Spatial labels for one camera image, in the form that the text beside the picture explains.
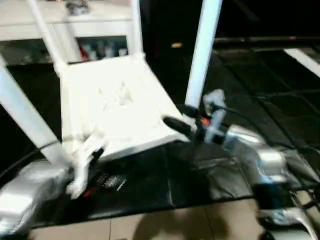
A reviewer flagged white plastic table leg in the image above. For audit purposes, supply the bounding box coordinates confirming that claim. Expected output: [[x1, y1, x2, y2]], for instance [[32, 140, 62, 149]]
[[26, 0, 70, 77], [128, 0, 147, 62], [0, 56, 70, 166], [184, 0, 224, 110]]

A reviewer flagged white plastic table top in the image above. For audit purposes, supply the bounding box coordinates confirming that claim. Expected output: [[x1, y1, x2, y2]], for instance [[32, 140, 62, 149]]
[[56, 53, 195, 162]]

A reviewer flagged black work mat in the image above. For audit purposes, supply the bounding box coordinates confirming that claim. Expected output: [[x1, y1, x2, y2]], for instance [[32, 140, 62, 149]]
[[0, 45, 320, 223]]

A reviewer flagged long black bar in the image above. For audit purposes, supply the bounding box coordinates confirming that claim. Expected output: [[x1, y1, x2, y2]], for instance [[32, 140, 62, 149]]
[[212, 35, 320, 46]]

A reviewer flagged small red bottle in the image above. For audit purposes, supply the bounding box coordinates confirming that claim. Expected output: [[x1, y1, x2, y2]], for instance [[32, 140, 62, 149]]
[[80, 45, 91, 62]]

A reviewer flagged flat white board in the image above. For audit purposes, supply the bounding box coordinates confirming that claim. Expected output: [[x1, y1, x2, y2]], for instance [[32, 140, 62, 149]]
[[284, 48, 320, 78]]

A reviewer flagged white glass-door cabinet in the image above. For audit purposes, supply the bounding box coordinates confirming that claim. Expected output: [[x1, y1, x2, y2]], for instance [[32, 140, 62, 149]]
[[0, 0, 142, 65]]

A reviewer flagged dark object on cabinet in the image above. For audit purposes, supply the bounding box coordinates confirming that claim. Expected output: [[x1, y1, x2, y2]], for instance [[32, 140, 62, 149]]
[[65, 0, 92, 16]]

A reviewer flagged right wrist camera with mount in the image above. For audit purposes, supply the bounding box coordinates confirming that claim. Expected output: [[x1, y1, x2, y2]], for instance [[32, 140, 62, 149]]
[[202, 89, 228, 145]]

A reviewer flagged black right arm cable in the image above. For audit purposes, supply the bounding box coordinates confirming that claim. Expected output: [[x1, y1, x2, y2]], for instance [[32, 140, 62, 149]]
[[220, 106, 320, 201]]

